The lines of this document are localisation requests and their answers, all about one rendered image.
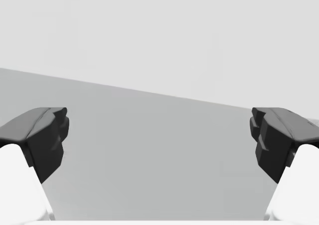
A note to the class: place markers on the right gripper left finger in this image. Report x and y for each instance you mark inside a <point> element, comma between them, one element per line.
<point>42,145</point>

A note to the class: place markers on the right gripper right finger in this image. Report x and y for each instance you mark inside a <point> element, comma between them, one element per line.
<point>274,145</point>

